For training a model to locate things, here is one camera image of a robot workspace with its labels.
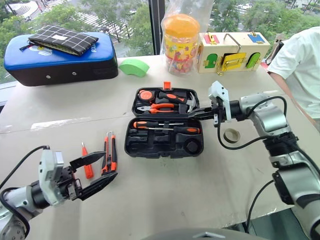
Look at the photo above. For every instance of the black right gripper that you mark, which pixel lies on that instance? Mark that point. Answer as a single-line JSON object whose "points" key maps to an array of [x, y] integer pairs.
{"points": [[218, 110]]}

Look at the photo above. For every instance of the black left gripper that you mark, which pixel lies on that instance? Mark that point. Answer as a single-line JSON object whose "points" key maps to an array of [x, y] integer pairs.
{"points": [[67, 182]]}

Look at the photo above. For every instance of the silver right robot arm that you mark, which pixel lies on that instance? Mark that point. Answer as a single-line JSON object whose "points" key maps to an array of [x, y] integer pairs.
{"points": [[270, 117]]}

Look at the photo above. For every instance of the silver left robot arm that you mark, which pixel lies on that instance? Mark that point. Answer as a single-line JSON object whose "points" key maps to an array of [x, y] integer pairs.
{"points": [[17, 197]]}

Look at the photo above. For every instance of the person's bare forearm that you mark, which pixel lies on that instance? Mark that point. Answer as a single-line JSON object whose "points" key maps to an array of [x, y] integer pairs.
{"points": [[292, 97]]}

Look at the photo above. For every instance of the black plastic tool case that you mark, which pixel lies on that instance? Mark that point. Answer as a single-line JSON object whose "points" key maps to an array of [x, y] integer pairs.
{"points": [[150, 147]]}

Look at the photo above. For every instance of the blue black padded case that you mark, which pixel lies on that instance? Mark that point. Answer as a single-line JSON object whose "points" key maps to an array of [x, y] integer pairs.
{"points": [[62, 65]]}

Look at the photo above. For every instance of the small orange tester screwdriver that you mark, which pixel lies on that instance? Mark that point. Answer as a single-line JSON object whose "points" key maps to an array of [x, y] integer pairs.
{"points": [[87, 170]]}

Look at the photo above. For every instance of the orange black screwdriver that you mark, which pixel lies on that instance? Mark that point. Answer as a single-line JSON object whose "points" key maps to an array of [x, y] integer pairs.
{"points": [[143, 124], [187, 130]]}

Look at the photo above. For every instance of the orange black utility knife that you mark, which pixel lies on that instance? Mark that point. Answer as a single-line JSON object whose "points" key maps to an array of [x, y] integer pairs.
{"points": [[112, 152]]}

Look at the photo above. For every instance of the beige tape roll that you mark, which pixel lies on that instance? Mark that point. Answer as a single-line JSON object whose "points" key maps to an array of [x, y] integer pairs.
{"points": [[226, 136]]}

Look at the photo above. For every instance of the orange black tape measure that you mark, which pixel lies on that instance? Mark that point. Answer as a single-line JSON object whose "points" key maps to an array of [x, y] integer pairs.
{"points": [[145, 95]]}

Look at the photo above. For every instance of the wooden lock latch box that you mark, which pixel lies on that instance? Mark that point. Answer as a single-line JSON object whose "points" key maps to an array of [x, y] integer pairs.
{"points": [[232, 50]]}

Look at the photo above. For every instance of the toy jar with orange lid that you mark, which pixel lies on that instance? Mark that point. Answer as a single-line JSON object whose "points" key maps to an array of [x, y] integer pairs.
{"points": [[181, 45]]}

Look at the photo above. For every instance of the green foam arc block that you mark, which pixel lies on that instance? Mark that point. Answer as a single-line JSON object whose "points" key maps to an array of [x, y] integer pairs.
{"points": [[133, 67]]}

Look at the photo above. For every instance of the yellow jar in plastic bag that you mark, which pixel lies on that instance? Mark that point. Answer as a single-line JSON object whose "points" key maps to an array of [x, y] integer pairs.
{"points": [[190, 7]]}

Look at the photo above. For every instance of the person in white shirt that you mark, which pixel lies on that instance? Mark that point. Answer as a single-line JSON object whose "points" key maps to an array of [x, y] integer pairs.
{"points": [[300, 62]]}

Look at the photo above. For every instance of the black grid pencil pouch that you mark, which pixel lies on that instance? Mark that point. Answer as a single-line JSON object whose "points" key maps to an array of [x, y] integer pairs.
{"points": [[65, 40]]}

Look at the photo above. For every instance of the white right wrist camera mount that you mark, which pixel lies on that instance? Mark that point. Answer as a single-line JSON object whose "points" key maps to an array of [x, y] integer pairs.
{"points": [[220, 91]]}

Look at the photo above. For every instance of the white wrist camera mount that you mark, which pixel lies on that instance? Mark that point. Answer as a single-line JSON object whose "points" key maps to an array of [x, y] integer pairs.
{"points": [[47, 170], [220, 91]]}

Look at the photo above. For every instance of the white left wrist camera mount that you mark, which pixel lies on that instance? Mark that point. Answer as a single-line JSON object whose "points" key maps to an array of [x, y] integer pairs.
{"points": [[47, 170]]}

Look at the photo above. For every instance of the dark window frame post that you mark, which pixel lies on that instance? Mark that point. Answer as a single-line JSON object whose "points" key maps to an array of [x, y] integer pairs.
{"points": [[156, 25]]}

